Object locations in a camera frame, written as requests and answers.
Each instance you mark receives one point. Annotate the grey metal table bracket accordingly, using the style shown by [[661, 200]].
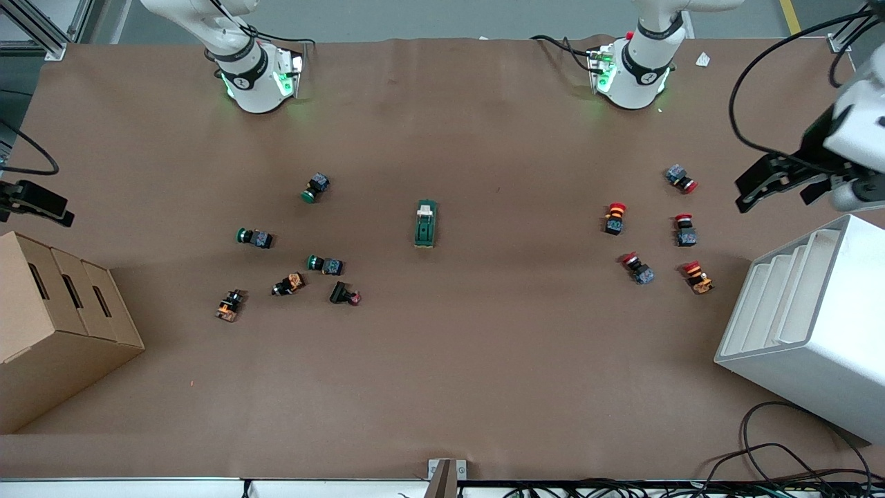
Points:
[[446, 477]]

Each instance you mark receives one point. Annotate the red mushroom button blue body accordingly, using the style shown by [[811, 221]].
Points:
[[685, 231], [681, 178], [637, 268]]

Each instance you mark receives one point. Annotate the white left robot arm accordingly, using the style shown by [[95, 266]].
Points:
[[639, 76]]

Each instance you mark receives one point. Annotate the white table edge rail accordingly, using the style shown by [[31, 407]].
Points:
[[138, 490]]

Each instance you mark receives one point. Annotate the black push button orange body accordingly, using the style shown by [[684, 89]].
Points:
[[288, 284], [230, 305]]

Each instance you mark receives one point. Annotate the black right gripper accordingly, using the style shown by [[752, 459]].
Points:
[[33, 197]]

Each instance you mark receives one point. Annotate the brown cardboard divider box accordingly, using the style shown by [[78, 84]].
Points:
[[55, 332]]

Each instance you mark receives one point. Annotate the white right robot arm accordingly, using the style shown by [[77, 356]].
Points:
[[252, 83]]

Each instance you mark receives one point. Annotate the white slotted rack box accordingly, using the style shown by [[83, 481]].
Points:
[[823, 332]]

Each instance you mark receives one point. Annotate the aluminium frame profile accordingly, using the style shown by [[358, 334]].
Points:
[[41, 31]]

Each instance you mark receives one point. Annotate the brown table cover mat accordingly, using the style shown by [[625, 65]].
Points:
[[484, 360]]

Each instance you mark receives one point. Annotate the green push button blue body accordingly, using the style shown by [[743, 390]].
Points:
[[254, 238], [315, 187], [325, 264]]

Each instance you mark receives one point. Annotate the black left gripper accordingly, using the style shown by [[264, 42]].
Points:
[[816, 143]]

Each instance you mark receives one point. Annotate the red mushroom button orange body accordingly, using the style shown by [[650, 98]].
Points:
[[615, 218], [698, 277]]

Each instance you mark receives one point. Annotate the small white paper scrap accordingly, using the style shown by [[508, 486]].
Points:
[[703, 59]]

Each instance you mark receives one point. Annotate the black square button red terminals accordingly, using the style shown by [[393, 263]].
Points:
[[343, 293]]

